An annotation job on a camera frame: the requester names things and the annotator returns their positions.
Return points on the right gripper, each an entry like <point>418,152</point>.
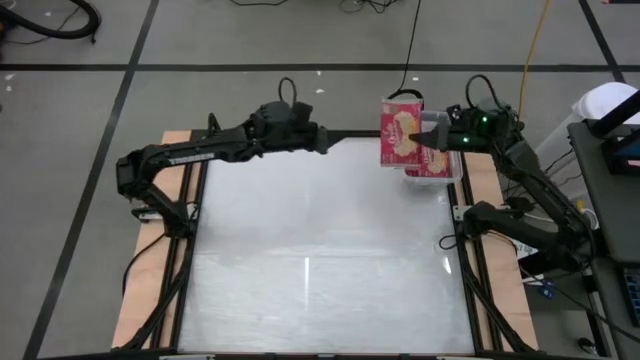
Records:
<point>465,135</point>

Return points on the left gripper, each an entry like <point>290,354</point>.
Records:
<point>316,140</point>

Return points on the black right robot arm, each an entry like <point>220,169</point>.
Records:
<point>530,220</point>

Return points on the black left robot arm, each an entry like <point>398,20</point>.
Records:
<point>190,152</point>

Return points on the clear plastic bin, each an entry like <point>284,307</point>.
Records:
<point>430,182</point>

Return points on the white paper sheet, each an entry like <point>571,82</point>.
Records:
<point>522,249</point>

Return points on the yellow plug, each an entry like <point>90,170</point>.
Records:
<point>580,205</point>

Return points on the white round container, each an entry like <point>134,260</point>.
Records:
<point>600,100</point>

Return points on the grey desk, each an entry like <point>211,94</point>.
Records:
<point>600,200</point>

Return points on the small blue object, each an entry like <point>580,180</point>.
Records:
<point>548,290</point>

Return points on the black keyboard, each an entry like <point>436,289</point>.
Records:
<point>634,295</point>

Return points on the small black floor object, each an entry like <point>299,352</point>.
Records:
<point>586,344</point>

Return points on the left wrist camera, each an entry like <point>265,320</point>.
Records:
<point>302,112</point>

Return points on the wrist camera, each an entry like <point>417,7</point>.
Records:
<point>454,112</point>
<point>302,112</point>

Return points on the black table frame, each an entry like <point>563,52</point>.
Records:
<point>350,133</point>

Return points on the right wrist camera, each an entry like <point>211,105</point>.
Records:
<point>454,112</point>

